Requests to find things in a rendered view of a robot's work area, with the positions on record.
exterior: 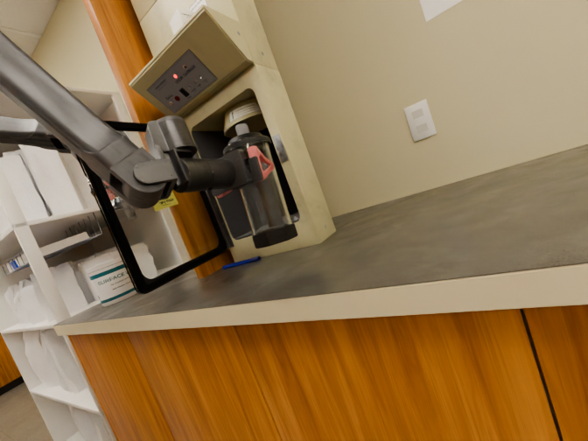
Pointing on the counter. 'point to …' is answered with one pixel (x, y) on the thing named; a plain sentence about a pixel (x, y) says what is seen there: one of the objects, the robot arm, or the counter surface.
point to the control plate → (168, 87)
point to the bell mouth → (243, 114)
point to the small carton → (179, 19)
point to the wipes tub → (111, 282)
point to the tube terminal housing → (308, 182)
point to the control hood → (234, 61)
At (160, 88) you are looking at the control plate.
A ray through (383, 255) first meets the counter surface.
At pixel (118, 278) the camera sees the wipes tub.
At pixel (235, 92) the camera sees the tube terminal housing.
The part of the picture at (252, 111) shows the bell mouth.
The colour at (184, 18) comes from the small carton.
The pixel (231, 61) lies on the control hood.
